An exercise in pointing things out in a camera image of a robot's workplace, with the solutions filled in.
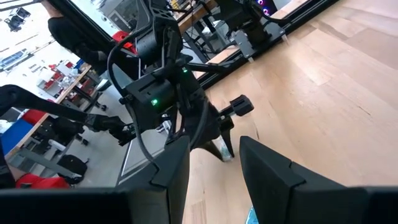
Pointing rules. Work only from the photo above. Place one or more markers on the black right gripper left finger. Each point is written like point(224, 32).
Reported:
point(155, 193)

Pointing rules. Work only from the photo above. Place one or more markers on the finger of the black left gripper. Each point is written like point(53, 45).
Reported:
point(228, 127)
point(213, 147)

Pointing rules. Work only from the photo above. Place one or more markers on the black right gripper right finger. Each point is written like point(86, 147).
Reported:
point(295, 199)

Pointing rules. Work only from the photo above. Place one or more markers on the blue toothpaste tube white cap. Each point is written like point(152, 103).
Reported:
point(226, 149)
point(252, 217)

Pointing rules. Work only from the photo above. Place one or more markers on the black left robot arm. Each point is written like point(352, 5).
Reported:
point(155, 93)

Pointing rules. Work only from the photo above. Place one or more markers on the black bag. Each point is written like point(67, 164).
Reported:
point(73, 166)

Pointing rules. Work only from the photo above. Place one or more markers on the computer with pink lights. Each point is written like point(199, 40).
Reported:
point(267, 6)

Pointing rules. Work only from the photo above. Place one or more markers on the wooden workbench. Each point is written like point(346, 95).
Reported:
point(66, 90)

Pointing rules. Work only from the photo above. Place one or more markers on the red bin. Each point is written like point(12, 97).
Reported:
point(32, 116)

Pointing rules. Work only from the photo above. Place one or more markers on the blue bin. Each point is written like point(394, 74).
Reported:
point(15, 137)

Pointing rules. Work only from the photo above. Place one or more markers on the person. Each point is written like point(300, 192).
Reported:
point(71, 37)

